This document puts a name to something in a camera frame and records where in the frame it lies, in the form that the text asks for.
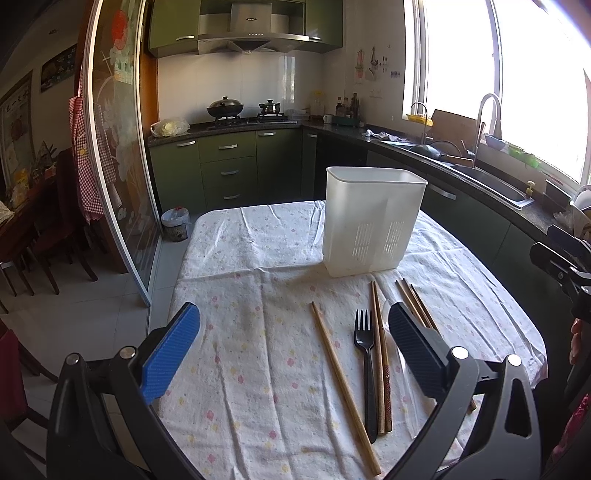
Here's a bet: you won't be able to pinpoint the brown wooden chopstick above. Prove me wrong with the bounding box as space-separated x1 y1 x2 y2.
410 285 439 331
394 279 478 413
402 278 433 328

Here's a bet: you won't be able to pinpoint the light bamboo chopstick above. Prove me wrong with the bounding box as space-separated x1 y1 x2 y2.
311 302 382 477

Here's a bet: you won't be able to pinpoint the red-tipped wooden chopstick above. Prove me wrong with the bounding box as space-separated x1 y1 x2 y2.
372 281 393 434

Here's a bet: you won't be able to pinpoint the white rag on counter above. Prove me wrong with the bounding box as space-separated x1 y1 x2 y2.
363 129 409 143

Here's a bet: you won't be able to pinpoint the small trash bin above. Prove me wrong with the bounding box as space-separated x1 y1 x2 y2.
160 207 190 242

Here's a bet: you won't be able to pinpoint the wooden cutting board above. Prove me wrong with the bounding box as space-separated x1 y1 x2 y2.
428 109 483 154

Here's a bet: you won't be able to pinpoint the floral white tablecloth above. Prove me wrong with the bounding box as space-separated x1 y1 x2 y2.
157 201 548 479

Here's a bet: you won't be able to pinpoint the condiment bottles rack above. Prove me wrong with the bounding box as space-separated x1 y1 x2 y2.
332 92 363 128

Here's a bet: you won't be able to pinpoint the green lower cabinets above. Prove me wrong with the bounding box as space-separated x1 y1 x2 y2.
147 126 571 328

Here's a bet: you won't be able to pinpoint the small black pot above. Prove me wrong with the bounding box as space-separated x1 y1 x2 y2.
259 99 281 116

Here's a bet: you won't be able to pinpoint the chrome kitchen faucet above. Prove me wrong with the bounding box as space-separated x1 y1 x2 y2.
473 93 502 163

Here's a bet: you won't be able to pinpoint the small chrome faucet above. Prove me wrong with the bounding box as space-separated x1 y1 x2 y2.
407 101 431 144

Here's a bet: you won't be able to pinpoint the clear plastic spoon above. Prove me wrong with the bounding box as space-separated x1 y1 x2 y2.
380 297 411 374

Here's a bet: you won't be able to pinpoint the gas stove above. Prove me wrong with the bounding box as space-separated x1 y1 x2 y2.
206 114 298 130

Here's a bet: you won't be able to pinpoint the black plastic fork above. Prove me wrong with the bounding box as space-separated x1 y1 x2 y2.
353 310 378 444

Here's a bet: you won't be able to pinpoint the white plastic utensil holder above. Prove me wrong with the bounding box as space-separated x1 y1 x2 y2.
322 166 428 277

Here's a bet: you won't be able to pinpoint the dark-tipped wooden chopstick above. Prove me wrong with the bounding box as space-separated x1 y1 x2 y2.
370 280 386 436

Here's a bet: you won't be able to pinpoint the steel range hood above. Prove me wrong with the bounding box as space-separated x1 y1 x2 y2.
197 1 310 54

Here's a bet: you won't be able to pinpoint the glass sliding door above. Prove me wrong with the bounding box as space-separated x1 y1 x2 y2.
81 1 161 307

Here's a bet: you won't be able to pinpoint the stainless steel sink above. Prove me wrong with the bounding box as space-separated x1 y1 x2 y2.
442 162 534 210

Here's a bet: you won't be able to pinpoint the red checkered apron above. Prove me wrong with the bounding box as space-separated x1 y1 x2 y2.
68 94 119 225

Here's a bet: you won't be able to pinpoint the white plastic bag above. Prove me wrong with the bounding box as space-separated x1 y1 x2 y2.
150 118 190 138

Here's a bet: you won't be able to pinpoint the black wok with lid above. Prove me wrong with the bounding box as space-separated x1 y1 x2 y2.
206 96 243 120

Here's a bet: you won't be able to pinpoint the black pan in sink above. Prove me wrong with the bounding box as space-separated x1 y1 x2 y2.
410 144 475 167

